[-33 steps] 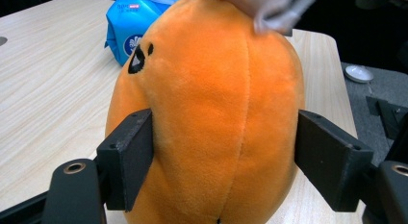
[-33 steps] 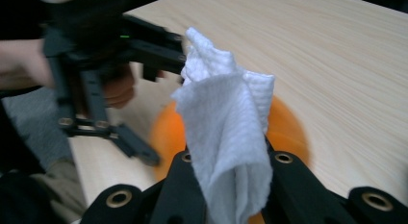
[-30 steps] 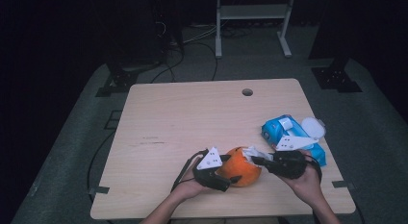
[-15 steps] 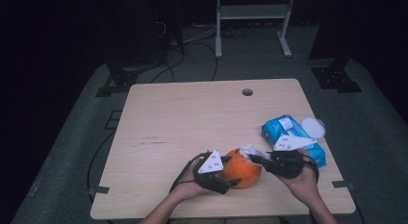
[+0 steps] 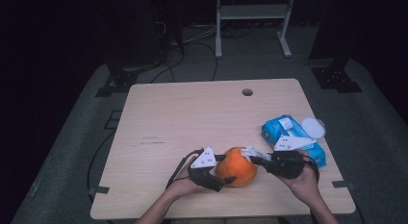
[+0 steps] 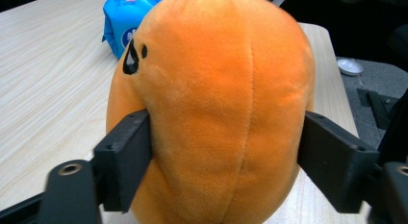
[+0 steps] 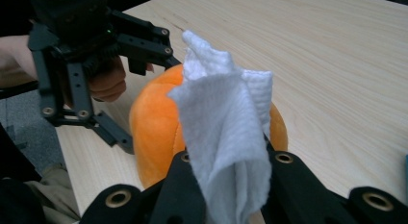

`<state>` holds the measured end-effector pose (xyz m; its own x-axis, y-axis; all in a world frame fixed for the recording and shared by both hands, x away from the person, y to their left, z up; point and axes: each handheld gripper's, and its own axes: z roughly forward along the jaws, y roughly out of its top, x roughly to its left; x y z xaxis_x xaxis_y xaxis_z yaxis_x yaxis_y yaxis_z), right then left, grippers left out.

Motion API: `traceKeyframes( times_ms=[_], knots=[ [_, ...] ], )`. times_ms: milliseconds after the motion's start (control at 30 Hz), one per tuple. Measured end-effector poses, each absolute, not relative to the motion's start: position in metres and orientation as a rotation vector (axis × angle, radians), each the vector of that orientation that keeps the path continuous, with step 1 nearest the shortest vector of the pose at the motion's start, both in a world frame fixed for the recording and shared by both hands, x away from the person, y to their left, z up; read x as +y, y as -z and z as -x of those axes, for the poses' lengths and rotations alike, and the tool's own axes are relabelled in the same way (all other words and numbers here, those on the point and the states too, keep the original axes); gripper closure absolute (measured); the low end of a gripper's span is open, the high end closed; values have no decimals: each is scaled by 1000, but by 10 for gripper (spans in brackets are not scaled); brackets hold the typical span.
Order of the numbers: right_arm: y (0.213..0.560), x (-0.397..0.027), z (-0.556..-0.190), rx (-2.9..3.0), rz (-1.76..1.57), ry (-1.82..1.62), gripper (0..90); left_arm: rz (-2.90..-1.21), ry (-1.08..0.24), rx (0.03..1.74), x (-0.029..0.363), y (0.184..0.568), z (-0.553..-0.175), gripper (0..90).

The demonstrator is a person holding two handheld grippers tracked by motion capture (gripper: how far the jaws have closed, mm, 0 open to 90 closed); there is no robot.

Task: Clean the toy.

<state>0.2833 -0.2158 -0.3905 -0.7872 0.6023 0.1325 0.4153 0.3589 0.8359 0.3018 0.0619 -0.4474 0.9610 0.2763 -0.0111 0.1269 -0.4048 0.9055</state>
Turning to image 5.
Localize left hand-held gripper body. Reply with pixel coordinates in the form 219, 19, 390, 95
187, 146, 226, 192

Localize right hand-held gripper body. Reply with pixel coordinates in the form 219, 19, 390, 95
266, 136, 317, 181

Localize orange plush toy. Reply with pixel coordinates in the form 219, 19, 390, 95
215, 146, 259, 188

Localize white wet wipe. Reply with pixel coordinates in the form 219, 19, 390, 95
241, 145, 272, 162

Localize blue wet wipe packet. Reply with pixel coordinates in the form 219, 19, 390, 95
261, 113, 327, 169

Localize person's left hand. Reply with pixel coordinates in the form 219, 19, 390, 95
166, 155, 210, 201

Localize person's right hand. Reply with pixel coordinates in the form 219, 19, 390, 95
278, 149, 320, 209

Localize black tape strip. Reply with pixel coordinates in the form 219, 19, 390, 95
331, 180, 355, 190
89, 185, 111, 196

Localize black stand base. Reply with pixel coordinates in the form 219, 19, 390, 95
311, 57, 364, 93
94, 62, 162, 98

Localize white metal stand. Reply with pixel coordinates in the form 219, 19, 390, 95
215, 0, 296, 60

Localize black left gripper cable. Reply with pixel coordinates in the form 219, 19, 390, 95
166, 148, 205, 190

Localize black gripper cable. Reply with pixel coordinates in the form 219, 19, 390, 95
166, 148, 205, 190
302, 155, 321, 184

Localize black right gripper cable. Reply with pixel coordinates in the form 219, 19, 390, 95
302, 155, 321, 184

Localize thin black floor cable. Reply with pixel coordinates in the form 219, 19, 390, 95
86, 131, 116, 199

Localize white floor cables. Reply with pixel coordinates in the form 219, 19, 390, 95
182, 23, 219, 45

